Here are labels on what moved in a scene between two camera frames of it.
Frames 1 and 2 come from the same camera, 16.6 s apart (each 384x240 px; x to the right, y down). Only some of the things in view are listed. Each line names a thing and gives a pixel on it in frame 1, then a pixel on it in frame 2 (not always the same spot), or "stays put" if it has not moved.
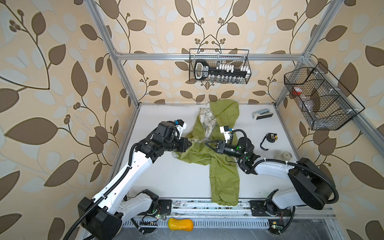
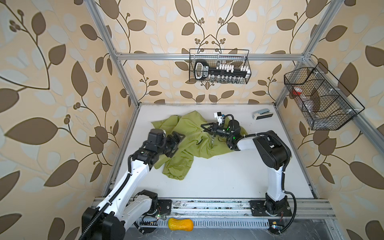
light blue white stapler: x=262 y=114 stays put
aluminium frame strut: x=102 y=27 stays put
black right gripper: x=223 y=144 → x=214 y=127
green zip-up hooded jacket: x=214 y=122 → x=196 y=141
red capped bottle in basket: x=297 y=91 stays put
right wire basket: x=325 y=103 stays put
